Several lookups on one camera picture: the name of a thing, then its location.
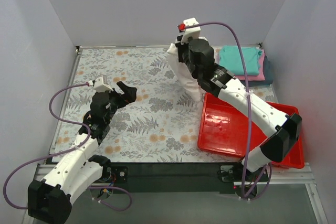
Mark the white coca-cola t-shirt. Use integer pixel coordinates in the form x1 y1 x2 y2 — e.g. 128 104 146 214
166 38 205 102

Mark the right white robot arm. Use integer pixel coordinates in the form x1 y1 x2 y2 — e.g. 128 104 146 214
175 38 302 181

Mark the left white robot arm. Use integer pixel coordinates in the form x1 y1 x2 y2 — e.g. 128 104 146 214
27 78 137 223

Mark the folded teal t-shirt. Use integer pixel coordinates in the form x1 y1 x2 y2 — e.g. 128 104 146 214
219 46 263 76

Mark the floral patterned table mat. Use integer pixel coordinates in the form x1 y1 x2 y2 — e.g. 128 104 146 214
51 47 279 163

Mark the folded pink t-shirt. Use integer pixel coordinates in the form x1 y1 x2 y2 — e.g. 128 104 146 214
229 46 265 81

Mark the folded dark blue t-shirt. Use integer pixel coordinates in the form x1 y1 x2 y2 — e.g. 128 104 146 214
248 56 274 87

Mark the red plastic tray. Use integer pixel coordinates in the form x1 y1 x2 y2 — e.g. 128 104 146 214
197 93 305 169

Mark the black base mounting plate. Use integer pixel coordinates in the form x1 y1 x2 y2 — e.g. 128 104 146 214
95 162 243 194

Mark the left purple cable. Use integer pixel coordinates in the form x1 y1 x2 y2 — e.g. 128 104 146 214
3 82 133 212

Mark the aluminium frame rail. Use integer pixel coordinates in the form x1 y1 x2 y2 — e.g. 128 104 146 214
34 162 316 184

